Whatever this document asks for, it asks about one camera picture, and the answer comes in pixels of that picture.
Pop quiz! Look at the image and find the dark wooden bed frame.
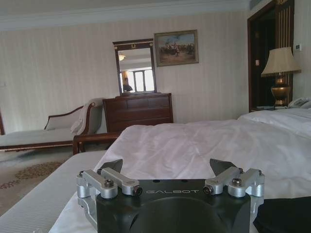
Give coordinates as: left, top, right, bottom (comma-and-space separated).
72, 132, 122, 156

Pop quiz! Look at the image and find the dark wooden dresser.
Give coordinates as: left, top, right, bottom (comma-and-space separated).
102, 92, 174, 134

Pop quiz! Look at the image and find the dark wooden nightstand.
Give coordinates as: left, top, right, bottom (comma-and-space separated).
249, 104, 290, 113

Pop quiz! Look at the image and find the white wrinkled garment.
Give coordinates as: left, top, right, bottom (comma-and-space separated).
48, 118, 311, 233

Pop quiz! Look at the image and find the bed with white bedding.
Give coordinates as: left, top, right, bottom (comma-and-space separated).
0, 107, 311, 233

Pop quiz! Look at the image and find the brass table lamp, cream shade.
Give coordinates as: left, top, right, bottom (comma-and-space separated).
260, 47, 302, 106

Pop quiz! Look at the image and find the white desk telephone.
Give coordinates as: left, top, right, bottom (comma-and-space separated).
287, 97, 311, 109

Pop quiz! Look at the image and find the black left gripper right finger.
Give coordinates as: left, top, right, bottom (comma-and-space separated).
203, 158, 266, 220

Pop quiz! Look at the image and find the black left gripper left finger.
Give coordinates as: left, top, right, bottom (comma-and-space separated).
76, 158, 143, 228

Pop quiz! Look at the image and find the grey upholstered chaise longue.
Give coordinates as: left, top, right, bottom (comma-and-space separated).
0, 98, 108, 153

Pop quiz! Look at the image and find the gold framed landscape painting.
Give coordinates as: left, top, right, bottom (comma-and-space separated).
153, 29, 200, 67

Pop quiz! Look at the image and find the black fabric item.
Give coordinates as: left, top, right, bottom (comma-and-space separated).
252, 198, 311, 233

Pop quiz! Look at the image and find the dark framed dresser mirror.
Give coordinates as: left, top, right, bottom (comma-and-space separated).
112, 38, 157, 96

